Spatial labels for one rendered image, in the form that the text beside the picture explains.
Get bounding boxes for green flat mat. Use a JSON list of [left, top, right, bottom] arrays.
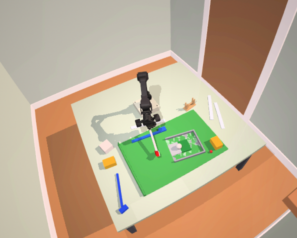
[[118, 109, 228, 195]]

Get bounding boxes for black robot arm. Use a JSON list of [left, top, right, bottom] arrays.
[[136, 71, 157, 129]]

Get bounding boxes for pale pink cube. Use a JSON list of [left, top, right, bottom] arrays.
[[99, 139, 114, 155]]

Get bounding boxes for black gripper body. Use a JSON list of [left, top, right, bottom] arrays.
[[135, 113, 161, 128]]

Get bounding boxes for large orange block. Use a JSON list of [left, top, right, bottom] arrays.
[[102, 156, 117, 169], [210, 136, 223, 151]]

